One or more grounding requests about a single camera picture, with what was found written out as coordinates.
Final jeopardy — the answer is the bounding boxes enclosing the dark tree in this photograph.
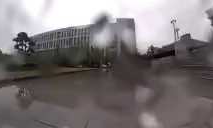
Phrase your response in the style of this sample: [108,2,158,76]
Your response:
[12,31,36,55]

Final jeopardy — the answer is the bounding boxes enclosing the long pale many-windowed building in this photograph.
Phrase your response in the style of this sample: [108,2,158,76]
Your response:
[28,17,137,66]

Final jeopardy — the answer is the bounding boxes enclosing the grey outdoor steps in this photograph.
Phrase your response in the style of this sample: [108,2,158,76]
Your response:
[179,55,213,82]

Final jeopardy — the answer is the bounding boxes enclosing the lamp pole with ring top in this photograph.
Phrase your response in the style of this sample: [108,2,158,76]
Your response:
[170,19,182,44]

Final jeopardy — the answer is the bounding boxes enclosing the vehicle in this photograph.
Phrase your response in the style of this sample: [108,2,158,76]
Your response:
[101,63,112,70]

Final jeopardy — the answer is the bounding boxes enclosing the row of trees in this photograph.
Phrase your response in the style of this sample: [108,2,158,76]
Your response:
[37,45,110,68]

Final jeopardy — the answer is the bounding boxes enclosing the low building with dark roof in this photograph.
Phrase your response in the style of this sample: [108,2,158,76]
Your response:
[153,32,212,62]

